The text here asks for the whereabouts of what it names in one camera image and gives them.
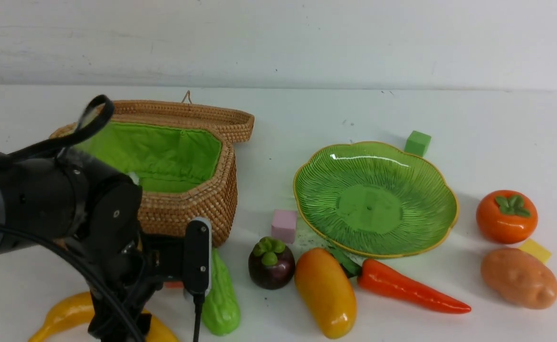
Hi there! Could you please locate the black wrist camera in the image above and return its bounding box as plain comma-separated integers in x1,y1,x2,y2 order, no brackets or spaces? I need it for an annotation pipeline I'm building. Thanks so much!
182,217,212,297

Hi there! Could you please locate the yellow foam cube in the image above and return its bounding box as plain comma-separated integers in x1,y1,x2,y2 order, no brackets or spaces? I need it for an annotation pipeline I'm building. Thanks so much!
518,238,552,264

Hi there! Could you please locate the green leaf-shaped ceramic plate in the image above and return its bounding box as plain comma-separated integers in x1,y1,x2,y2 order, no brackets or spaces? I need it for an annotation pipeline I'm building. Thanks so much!
292,141,460,258

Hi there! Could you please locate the orange toy persimmon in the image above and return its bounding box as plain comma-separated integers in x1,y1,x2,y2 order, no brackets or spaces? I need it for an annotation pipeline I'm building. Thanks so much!
476,189,538,245

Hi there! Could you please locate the purple toy mangosteen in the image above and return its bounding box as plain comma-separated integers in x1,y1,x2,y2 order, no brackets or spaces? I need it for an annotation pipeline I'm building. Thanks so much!
248,237,296,290

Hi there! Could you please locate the woven wicker basket green lining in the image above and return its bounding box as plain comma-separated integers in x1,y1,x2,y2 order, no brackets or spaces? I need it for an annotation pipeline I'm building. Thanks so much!
49,119,239,247

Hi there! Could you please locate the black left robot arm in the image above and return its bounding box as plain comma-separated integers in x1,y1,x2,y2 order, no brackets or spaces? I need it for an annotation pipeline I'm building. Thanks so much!
0,150,184,342

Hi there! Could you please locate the brown toy potato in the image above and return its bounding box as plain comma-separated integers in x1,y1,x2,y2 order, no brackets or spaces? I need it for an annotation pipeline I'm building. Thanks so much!
480,247,557,310

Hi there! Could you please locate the orange foam cube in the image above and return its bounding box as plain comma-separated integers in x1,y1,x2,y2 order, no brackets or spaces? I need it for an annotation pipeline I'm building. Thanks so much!
164,281,184,289

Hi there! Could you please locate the green foam cube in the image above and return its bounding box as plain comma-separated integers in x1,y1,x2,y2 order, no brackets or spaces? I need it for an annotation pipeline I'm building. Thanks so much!
404,130,432,158

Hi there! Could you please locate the yellow toy banana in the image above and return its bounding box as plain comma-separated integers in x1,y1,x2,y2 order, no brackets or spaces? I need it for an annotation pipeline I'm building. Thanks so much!
29,292,179,342

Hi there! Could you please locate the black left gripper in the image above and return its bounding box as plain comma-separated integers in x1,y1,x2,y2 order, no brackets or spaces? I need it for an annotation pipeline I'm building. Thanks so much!
67,183,184,340

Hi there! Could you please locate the yellow orange toy mango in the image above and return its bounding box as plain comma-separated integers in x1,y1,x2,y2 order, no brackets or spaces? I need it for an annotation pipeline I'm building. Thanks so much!
294,247,357,340

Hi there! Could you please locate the orange toy carrot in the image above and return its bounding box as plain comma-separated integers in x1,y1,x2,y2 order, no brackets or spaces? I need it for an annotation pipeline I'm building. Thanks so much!
328,246,471,314

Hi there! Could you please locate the green toy cucumber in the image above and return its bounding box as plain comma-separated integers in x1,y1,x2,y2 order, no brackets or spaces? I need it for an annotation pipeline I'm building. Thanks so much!
201,247,241,336

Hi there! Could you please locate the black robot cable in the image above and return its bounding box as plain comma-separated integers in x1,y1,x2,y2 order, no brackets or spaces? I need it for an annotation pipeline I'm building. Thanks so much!
0,95,203,342

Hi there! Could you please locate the pink foam cube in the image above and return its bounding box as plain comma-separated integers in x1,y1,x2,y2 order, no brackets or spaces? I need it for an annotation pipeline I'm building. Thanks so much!
270,209,298,243

